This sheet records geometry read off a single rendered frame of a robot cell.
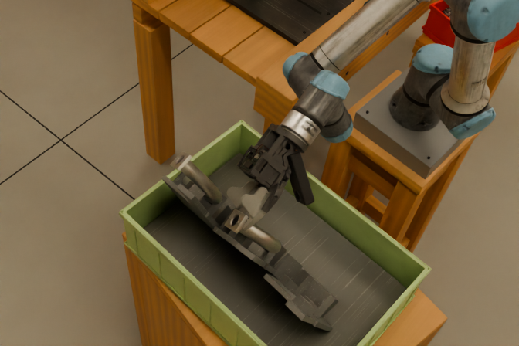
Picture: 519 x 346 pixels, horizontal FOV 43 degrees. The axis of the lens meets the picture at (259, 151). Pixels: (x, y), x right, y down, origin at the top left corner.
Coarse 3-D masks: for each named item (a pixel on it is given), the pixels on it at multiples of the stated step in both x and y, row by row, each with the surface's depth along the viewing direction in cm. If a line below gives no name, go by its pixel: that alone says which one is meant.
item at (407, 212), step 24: (336, 144) 197; (336, 168) 204; (360, 168) 198; (456, 168) 209; (336, 192) 212; (360, 192) 246; (384, 192) 196; (408, 192) 186; (432, 192) 216; (384, 216) 201; (408, 216) 193; (408, 240) 240
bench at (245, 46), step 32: (160, 0) 213; (192, 0) 214; (224, 0) 215; (160, 32) 225; (192, 32) 205; (224, 32) 206; (256, 32) 207; (160, 64) 236; (224, 64) 202; (256, 64) 199; (160, 96) 249; (160, 128) 263; (160, 160) 278
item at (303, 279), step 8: (304, 272) 149; (280, 280) 148; (288, 280) 146; (296, 280) 149; (304, 280) 148; (312, 280) 148; (288, 288) 146; (296, 288) 147; (304, 288) 148; (296, 296) 148; (304, 296) 139; (320, 296) 140; (328, 296) 139; (312, 304) 138; (320, 304) 139; (328, 304) 139; (320, 312) 139
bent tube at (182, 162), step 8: (184, 152) 139; (176, 160) 139; (184, 160) 136; (176, 168) 136; (184, 168) 137; (192, 168) 138; (192, 176) 138; (200, 176) 139; (200, 184) 139; (208, 184) 140; (208, 192) 141; (216, 192) 142; (208, 200) 149; (216, 200) 144
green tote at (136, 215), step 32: (192, 160) 165; (224, 160) 179; (160, 192) 162; (320, 192) 165; (128, 224) 155; (352, 224) 163; (160, 256) 153; (384, 256) 161; (192, 288) 149; (416, 288) 158; (224, 320) 146; (384, 320) 143
